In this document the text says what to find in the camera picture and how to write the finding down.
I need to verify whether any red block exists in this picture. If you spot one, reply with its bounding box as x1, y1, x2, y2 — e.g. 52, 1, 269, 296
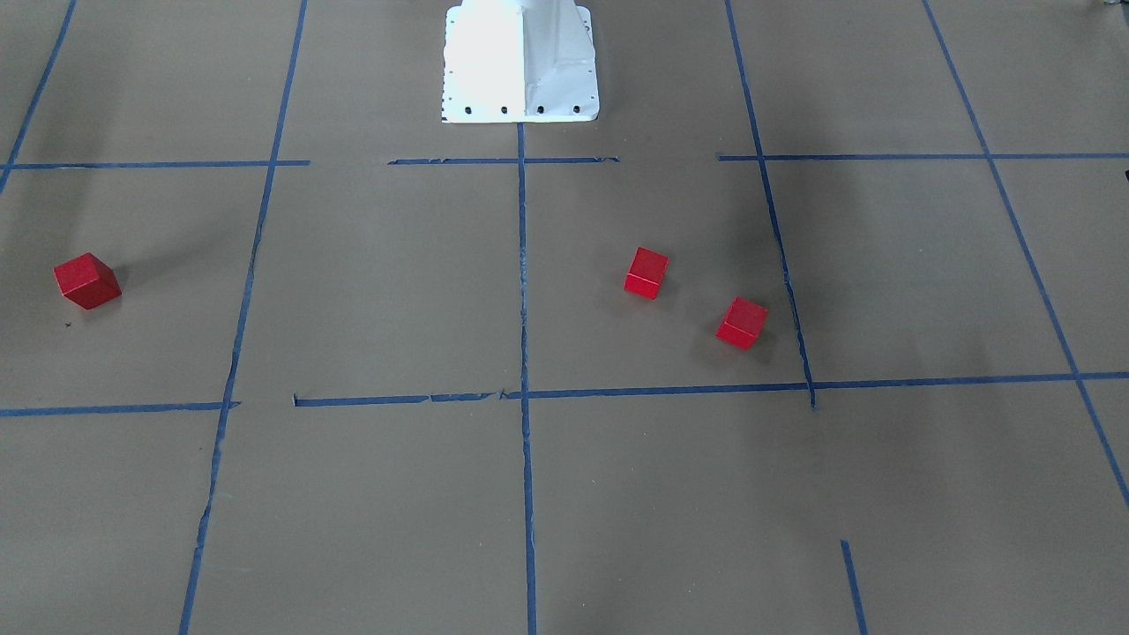
714, 296, 769, 350
624, 246, 669, 301
53, 252, 122, 310

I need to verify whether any white pedestal column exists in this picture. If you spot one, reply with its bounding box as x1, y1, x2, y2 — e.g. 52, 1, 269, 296
440, 1, 601, 124

